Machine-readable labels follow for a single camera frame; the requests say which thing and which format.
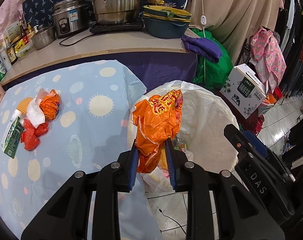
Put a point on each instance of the large steel steamer pot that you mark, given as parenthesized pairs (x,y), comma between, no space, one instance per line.
(116,2)

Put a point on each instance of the red flask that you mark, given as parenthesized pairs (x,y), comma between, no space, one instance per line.
(259,123)

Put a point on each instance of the dark purple table skirt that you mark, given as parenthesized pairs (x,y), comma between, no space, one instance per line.
(154,67)

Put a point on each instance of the black induction cooktop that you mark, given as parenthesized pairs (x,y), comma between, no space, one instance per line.
(116,27)

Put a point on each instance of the green white drink carton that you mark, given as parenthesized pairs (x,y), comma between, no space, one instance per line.
(12,135)

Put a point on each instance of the bin with white plastic liner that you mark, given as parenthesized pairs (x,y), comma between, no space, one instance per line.
(209,120)

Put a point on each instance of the steel rice cooker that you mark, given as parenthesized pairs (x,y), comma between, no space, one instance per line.
(69,17)

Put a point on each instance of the blue basin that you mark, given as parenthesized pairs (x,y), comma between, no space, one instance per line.
(164,28)

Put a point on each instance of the white paper towel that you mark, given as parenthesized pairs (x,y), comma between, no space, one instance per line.
(35,115)

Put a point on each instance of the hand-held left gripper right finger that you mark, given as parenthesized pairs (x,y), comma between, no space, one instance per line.
(170,165)

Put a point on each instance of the orange bag with yellow print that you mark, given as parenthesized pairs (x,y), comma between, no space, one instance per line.
(156,120)

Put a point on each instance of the white condiment box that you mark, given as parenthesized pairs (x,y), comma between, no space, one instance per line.
(12,28)

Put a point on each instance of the red plastic bag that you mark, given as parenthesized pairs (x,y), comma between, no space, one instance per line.
(31,136)

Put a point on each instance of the purple cloth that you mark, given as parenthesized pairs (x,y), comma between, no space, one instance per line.
(201,47)

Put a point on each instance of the yellow dish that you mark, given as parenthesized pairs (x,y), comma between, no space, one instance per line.
(166,12)

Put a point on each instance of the dark hanging clothes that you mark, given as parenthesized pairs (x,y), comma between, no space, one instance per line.
(291,30)

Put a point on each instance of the dark bottle with white label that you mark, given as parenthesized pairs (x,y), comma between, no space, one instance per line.
(11,53)

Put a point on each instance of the pink dotted cloth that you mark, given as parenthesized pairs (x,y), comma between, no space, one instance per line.
(4,12)

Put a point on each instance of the navy printed cloth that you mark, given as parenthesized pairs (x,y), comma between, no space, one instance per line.
(41,2)

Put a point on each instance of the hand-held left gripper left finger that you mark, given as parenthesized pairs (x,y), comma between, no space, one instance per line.
(134,165)

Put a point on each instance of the white printed carton box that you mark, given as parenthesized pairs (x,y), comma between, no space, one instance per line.
(244,90)

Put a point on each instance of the small steel pot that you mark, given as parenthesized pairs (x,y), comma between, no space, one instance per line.
(42,37)

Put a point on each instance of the orange plastic bag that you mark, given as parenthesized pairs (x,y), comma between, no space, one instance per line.
(50,105)

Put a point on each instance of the clear plastic wrapper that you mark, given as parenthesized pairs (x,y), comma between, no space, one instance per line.
(41,93)

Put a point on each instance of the yellow foam fruit net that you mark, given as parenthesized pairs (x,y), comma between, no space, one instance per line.
(24,105)

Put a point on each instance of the yellow sauce bottle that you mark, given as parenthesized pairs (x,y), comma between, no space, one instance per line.
(30,32)

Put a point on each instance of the green plastic bag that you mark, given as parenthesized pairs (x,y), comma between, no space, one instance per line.
(216,68)

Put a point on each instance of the white pump bottle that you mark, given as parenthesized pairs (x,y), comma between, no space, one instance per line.
(36,30)

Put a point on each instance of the black metal rack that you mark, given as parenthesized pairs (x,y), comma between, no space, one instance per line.
(245,48)

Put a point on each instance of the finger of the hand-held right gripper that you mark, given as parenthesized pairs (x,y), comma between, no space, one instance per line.
(255,141)
(232,135)

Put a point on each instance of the pink patterned clothes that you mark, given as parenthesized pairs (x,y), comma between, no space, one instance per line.
(266,47)

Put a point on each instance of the beige curtain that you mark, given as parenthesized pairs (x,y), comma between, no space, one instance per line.
(241,12)

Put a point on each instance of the clear container with packets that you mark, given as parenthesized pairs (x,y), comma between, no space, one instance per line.
(22,47)

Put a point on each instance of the dark sauce bottle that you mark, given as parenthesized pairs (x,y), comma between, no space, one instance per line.
(22,31)

